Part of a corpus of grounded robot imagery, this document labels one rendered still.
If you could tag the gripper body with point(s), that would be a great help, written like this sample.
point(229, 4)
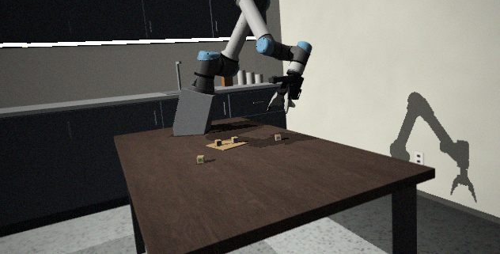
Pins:
point(295, 85)

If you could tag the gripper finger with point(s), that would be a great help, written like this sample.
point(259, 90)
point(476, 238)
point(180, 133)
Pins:
point(288, 100)
point(275, 100)

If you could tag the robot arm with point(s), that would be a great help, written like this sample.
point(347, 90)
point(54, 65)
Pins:
point(227, 64)

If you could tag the tan square mat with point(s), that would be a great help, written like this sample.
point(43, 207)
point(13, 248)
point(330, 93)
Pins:
point(227, 144)

